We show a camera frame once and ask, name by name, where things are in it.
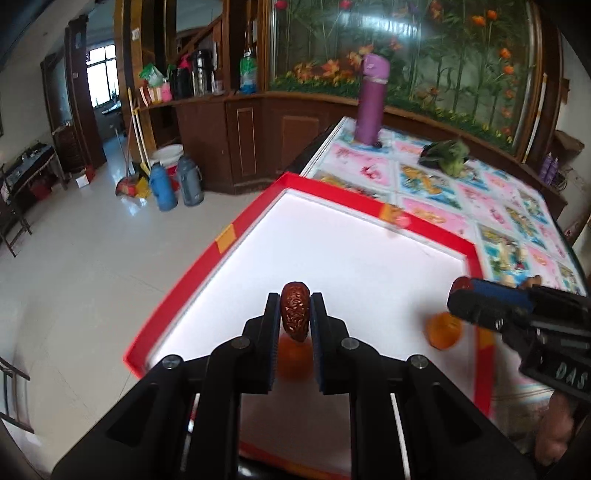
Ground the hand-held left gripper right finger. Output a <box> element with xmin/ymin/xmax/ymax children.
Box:
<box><xmin>310</xmin><ymin>292</ymin><xmax>536</xmax><ymax>480</ymax></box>

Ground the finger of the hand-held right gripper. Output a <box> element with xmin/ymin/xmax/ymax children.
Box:
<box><xmin>447</xmin><ymin>290</ymin><xmax>514</xmax><ymax>335</ymax></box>
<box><xmin>455</xmin><ymin>277</ymin><xmax>536</xmax><ymax>308</ymax></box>

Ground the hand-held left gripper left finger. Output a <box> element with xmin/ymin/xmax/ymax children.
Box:
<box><xmin>51</xmin><ymin>292</ymin><xmax>282</xmax><ymax>480</ymax></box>

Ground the red dried date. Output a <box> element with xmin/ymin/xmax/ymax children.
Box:
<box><xmin>281</xmin><ymin>281</ymin><xmax>311</xmax><ymax>343</ymax></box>

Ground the small orange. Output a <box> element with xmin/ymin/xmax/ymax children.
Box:
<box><xmin>276</xmin><ymin>333</ymin><xmax>315</xmax><ymax>384</ymax></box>
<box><xmin>426</xmin><ymin>311</ymin><xmax>462</xmax><ymax>350</ymax></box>

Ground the red-rimmed white tray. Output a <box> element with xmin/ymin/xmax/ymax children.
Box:
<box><xmin>124</xmin><ymin>172</ymin><xmax>502</xmax><ymax>479</ymax></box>

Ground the person's right hand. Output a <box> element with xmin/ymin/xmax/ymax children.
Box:
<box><xmin>534</xmin><ymin>394</ymin><xmax>579</xmax><ymax>466</ymax></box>

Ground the cartoon printed tablecloth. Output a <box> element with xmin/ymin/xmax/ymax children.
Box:
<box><xmin>300</xmin><ymin>116</ymin><xmax>589</xmax><ymax>444</ymax></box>

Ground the green leafy vegetable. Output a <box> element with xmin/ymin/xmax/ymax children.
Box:
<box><xmin>418</xmin><ymin>140</ymin><xmax>472</xmax><ymax>176</ymax></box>

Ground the cardboard box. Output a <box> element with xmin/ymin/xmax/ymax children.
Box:
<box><xmin>554</xmin><ymin>130</ymin><xmax>585</xmax><ymax>155</ymax></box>

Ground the white rolled pole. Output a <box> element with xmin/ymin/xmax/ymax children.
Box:
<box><xmin>522</xmin><ymin>74</ymin><xmax>548</xmax><ymax>162</ymax></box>

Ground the grey thermos jug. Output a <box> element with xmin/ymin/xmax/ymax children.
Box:
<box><xmin>176</xmin><ymin>154</ymin><xmax>205</xmax><ymax>207</ymax></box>

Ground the blue thermos jug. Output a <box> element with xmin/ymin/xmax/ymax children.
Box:
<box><xmin>148</xmin><ymin>161</ymin><xmax>179</xmax><ymax>212</ymax></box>

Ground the wooden cabinet counter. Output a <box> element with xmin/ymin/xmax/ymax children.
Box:
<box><xmin>139</xmin><ymin>90</ymin><xmax>568</xmax><ymax>222</ymax></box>

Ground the red broom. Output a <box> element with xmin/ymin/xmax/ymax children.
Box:
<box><xmin>113</xmin><ymin>129</ymin><xmax>139</xmax><ymax>198</ymax></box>

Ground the white plastic basin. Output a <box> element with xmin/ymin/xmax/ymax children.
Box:
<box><xmin>150</xmin><ymin>144</ymin><xmax>185</xmax><ymax>170</ymax></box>

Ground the purple thermos bottle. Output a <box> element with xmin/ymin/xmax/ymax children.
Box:
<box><xmin>353</xmin><ymin>53</ymin><xmax>391</xmax><ymax>146</ymax></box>

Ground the black metal chair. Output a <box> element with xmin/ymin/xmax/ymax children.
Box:
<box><xmin>0</xmin><ymin>355</ymin><xmax>36</xmax><ymax>435</ymax></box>

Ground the green plastic bottle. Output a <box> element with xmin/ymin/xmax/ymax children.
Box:
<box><xmin>239</xmin><ymin>46</ymin><xmax>258</xmax><ymax>95</ymax></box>

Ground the black jug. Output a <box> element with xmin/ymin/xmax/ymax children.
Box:
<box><xmin>168</xmin><ymin>67</ymin><xmax>192</xmax><ymax>99</ymax></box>

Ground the dark folding chair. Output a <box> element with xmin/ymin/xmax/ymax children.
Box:
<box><xmin>0</xmin><ymin>164</ymin><xmax>33</xmax><ymax>258</ymax></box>

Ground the green snack bag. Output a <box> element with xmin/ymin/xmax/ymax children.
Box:
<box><xmin>140</xmin><ymin>64</ymin><xmax>164</xmax><ymax>88</ymax></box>

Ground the dark side table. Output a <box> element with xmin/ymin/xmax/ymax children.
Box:
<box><xmin>0</xmin><ymin>143</ymin><xmax>60</xmax><ymax>204</ymax></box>

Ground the bright window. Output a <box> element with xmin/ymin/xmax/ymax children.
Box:
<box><xmin>88</xmin><ymin>46</ymin><xmax>116</xmax><ymax>107</ymax></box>

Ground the flower wall mural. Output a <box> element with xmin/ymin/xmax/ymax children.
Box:
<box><xmin>268</xmin><ymin>0</ymin><xmax>543</xmax><ymax>153</ymax></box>

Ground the white mop handle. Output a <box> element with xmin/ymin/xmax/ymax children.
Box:
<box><xmin>127</xmin><ymin>87</ymin><xmax>151</xmax><ymax>178</ymax></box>

